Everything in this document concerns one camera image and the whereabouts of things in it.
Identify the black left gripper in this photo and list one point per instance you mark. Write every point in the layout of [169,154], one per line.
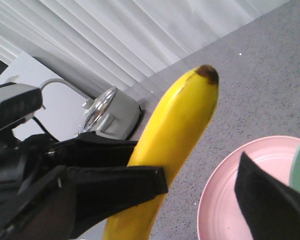
[37,198]

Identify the white curtain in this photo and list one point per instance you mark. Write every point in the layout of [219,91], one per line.
[96,44]

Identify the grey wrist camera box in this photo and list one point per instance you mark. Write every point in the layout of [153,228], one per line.
[17,101]

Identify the pink plate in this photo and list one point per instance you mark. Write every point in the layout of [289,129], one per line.
[219,216]

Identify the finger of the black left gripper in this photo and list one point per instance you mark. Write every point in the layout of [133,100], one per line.
[103,192]

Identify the yellow banana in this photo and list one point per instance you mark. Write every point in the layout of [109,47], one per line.
[173,130]

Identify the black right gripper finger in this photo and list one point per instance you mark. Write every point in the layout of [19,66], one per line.
[270,208]

